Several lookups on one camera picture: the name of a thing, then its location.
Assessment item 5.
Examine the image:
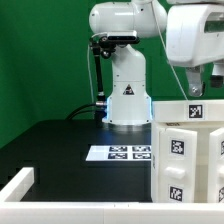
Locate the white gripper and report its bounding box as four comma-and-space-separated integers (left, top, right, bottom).
166, 2, 224, 97

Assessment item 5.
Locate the white cabinet body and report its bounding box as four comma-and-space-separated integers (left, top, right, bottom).
151, 123, 224, 203

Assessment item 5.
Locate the white cabinet top block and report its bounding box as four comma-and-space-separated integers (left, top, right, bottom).
152, 100, 224, 123

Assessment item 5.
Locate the white cabinet door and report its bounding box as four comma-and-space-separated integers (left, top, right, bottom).
158, 128, 197, 203
207, 128, 224, 203

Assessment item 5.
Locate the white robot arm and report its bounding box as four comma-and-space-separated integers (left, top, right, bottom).
89, 0, 224, 127

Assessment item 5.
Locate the white fiducial marker plate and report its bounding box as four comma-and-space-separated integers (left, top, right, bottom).
86, 145, 151, 161

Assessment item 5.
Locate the white L-shaped workspace fence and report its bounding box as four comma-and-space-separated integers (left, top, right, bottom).
0, 167, 224, 224

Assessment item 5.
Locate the grey depth camera bar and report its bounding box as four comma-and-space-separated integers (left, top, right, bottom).
107, 31, 139, 44

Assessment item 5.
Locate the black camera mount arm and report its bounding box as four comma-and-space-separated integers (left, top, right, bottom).
90, 38, 106, 127

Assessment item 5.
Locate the black cable bundle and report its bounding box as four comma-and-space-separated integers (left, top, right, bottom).
65, 103, 98, 121

